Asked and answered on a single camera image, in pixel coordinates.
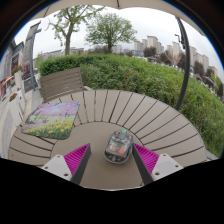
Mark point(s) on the green trimmed hedge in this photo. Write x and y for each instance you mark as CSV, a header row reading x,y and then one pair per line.
x,y
143,83

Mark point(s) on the grey shopfront building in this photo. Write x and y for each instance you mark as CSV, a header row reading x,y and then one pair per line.
x,y
6,66

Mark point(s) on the beige parasol canopy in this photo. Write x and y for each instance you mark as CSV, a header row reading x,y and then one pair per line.
x,y
100,3

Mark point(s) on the distant apartment buildings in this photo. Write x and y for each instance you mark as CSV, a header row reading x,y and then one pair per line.
x,y
153,41

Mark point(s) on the grey transparent computer mouse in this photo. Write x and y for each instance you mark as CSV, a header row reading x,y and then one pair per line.
x,y
118,148

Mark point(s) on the dark curved parasol pole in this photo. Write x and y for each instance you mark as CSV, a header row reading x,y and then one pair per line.
x,y
186,66

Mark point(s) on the brown slatted outdoor chair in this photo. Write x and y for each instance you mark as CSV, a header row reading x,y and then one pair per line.
x,y
61,83

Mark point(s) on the round full-crowned green tree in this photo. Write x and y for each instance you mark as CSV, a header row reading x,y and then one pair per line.
x,y
110,28

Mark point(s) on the thin-crowned tree with bare trunk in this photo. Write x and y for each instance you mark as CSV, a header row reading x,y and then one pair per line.
x,y
68,40

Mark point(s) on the flower landscape print mouse pad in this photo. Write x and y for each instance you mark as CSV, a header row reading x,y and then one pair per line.
x,y
51,120

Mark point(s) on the white planter with orange flowers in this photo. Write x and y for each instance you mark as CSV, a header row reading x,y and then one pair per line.
x,y
15,110

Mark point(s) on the white planter with red flowers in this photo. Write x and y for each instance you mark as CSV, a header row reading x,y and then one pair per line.
x,y
17,78

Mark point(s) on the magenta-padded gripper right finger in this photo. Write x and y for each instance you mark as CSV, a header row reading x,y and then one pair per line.
x,y
165,166

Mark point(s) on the tall grey sign pillar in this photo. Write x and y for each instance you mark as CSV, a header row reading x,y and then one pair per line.
x,y
28,50

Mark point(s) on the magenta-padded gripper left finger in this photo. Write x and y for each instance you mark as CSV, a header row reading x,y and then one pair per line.
x,y
56,166

